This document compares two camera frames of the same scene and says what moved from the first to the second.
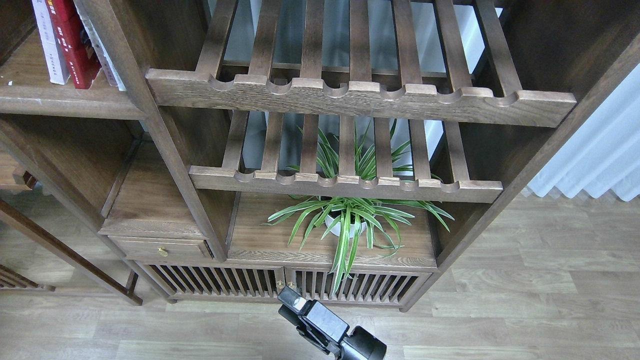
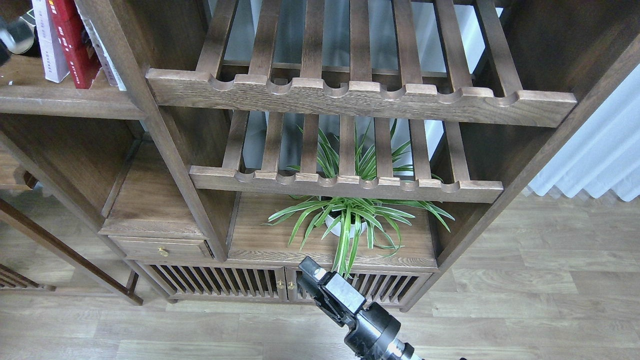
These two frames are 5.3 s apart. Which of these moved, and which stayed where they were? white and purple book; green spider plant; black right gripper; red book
Moved: black right gripper
Stayed: white and purple book; green spider plant; red book
